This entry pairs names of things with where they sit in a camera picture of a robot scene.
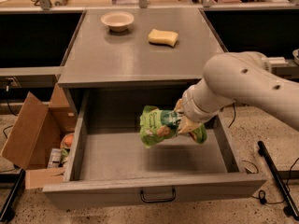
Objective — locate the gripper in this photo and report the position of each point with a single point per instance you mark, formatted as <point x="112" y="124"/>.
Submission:
<point x="191" y="106"/>

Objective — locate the green rice chip bag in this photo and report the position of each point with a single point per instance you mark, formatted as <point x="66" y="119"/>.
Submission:
<point x="157" y="125"/>

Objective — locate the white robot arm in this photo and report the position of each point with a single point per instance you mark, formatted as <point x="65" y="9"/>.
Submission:
<point x="240" y="77"/>

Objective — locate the open grey drawer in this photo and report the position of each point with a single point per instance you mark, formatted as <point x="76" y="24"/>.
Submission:
<point x="108" y="164"/>

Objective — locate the grey cabinet counter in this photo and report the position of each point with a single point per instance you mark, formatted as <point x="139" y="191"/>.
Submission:
<point x="100" y="57"/>

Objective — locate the yellow sponge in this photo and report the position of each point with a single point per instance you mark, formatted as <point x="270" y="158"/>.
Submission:
<point x="163" y="37"/>

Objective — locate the white power strip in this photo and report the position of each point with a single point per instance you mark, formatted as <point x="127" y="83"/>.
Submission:
<point x="277" y="62"/>

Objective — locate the orange ball in box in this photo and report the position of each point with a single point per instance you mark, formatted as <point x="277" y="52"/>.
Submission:
<point x="68" y="140"/>

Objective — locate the white ceramic bowl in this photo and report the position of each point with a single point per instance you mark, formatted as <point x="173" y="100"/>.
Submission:
<point x="117" y="21"/>

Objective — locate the open cardboard box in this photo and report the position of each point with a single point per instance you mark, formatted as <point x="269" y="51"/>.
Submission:
<point x="38" y="129"/>

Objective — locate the black drawer handle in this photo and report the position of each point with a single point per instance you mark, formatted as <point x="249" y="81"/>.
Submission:
<point x="158" y="196"/>

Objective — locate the black floor rail right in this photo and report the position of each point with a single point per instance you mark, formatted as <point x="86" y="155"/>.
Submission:
<point x="281" y="178"/>

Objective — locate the black floor rail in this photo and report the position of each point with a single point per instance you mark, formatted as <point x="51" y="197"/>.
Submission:
<point x="281" y="178"/>
<point x="14" y="182"/>

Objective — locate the black floor rail left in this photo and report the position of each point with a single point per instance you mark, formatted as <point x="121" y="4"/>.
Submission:
<point x="14" y="182"/>

